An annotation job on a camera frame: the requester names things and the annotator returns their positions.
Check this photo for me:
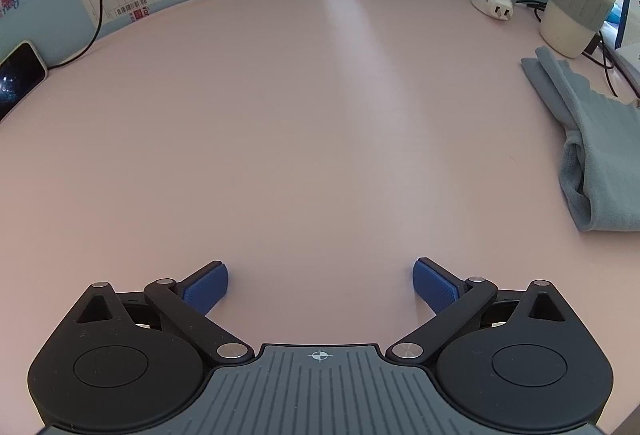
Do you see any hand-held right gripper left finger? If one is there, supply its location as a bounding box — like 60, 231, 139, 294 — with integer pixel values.
75, 260, 256, 362

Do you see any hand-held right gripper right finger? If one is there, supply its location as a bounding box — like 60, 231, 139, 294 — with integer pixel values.
386, 256, 568, 361

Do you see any light blue shirt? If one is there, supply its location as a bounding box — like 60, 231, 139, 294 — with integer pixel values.
521, 46, 640, 232

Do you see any smartphone in white case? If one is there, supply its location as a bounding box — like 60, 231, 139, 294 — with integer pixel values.
0, 41, 49, 125

